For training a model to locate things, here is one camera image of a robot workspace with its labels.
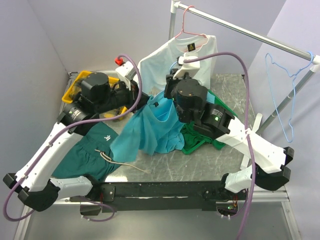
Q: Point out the yellow plastic bin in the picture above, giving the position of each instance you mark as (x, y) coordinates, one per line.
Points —
(73, 86)

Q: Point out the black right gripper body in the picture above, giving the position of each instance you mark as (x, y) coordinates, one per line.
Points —
(170, 92)

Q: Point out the white t shirt on hanger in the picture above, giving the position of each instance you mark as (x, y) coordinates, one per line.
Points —
(154, 67)

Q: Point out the metal clothes rack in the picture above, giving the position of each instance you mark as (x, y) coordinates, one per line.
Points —
(298, 79)

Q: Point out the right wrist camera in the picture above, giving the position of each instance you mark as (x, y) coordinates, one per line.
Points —
(189, 64)

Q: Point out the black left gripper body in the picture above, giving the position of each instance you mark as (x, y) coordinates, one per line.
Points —
(117, 98)

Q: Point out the green plastic bin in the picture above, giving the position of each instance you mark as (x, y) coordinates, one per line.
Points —
(213, 98)

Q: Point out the green cloth in bin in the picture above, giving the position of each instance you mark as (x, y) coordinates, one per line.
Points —
(194, 140)

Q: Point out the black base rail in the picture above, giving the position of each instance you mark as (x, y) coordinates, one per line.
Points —
(168, 195)

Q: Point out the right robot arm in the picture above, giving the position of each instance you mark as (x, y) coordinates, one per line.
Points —
(268, 169)

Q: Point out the light blue t shirt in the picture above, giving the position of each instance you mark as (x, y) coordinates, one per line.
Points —
(155, 128)

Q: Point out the dark teal garment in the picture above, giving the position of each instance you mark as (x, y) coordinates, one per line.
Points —
(84, 157)

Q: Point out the yellow plaid cloth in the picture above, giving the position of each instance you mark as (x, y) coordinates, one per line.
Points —
(115, 112)

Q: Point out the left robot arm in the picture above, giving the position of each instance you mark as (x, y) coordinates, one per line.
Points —
(34, 184)

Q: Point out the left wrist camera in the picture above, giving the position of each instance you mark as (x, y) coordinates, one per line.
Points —
(125, 71)

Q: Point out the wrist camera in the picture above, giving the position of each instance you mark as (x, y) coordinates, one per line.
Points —
(189, 64)
(125, 71)

